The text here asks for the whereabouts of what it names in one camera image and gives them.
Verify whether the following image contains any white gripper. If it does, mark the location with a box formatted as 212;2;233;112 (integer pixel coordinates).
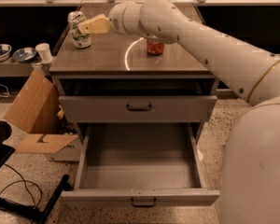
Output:
78;2;144;35

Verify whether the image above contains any white green 7up can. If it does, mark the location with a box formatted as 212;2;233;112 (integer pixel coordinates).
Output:
67;11;91;49

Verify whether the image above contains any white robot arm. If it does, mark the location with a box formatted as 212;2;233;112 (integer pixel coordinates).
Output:
78;0;280;224

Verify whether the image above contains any red coca-cola can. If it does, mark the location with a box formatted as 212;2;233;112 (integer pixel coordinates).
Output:
147;40;164;55

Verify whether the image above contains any grey drawer cabinet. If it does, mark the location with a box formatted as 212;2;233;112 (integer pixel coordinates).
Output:
49;2;227;142

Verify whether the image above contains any grey upper drawer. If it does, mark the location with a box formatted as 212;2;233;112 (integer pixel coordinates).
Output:
59;95;217;123

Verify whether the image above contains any open grey lower drawer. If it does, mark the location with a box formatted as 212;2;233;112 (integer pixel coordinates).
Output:
62;123;219;208

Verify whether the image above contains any white paper cup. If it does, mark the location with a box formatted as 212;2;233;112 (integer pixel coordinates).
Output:
35;43;52;63

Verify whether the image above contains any blue patterned bowl right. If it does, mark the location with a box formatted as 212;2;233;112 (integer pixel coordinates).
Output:
12;48;36;63

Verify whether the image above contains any grey side shelf left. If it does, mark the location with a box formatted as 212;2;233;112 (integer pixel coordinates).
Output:
0;58;51;77

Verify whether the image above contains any brown cardboard box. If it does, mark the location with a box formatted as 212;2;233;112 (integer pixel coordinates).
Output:
4;70;81;161

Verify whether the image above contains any black stand base left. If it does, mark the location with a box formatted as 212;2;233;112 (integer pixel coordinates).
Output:
0;175;70;224

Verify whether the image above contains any black cable on floor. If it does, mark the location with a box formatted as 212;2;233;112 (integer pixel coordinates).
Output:
0;162;44;209

